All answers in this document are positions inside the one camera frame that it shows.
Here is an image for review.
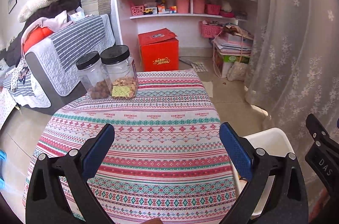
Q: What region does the white trash bin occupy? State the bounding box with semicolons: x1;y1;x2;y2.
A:
244;127;294;219

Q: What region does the white lace curtain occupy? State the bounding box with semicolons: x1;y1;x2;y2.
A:
245;0;338;209

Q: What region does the patterned striped tablecloth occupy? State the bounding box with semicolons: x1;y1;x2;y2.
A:
28;69;236;223

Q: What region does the grey sofa with quilt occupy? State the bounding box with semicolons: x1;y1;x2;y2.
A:
1;8;115;115

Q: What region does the white paper on floor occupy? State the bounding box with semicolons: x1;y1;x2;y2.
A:
202;81;213;98

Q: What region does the jar with brown snacks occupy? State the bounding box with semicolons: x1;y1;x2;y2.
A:
75;51;110;99

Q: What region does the stack of papers and books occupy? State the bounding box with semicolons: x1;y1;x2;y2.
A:
211;24;253;81

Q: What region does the jar with crackers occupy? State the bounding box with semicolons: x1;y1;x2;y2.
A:
100;45;139;99

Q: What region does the orange cushion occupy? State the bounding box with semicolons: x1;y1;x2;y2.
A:
22;27;53;54

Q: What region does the pink basket on floor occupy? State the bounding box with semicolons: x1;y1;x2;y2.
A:
199;21;223;38

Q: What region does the red gift box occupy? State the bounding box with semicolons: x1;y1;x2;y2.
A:
138;28;179;72

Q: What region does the white shelf unit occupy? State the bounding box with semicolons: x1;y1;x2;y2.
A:
111;0;257;67

